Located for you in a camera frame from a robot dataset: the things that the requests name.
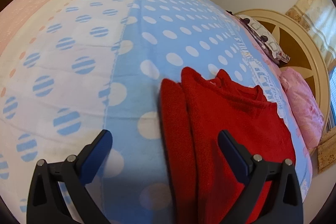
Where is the red knitted sweater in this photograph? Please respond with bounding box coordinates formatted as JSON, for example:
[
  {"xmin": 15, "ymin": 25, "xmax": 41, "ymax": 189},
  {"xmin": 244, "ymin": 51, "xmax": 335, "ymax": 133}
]
[{"xmin": 160, "ymin": 67, "xmax": 296, "ymax": 223}]

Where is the pink folded quilt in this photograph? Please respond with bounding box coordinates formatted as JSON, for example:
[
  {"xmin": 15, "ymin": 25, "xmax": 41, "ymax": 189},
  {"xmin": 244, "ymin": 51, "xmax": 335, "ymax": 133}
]
[{"xmin": 280, "ymin": 68, "xmax": 324, "ymax": 149}]

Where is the cream wooden headboard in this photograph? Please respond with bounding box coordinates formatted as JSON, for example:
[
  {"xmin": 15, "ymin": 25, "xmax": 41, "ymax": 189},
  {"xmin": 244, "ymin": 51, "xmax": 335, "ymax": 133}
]
[{"xmin": 233, "ymin": 9, "xmax": 332, "ymax": 156}]

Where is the blue polka dot bedsheet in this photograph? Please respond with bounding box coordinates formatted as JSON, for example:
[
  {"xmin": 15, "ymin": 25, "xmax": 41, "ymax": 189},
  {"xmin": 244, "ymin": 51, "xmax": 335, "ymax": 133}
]
[{"xmin": 1, "ymin": 0, "xmax": 312, "ymax": 223}]

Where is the patterned white pillow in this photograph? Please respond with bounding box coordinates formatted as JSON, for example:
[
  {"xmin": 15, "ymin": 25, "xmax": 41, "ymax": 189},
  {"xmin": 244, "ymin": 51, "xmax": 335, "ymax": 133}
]
[{"xmin": 236, "ymin": 14, "xmax": 290, "ymax": 65}]

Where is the beige curtain near headboard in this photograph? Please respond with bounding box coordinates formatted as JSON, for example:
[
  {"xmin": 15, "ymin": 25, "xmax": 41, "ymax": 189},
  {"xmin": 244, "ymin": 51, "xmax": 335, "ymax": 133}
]
[{"xmin": 286, "ymin": 0, "xmax": 336, "ymax": 173}]

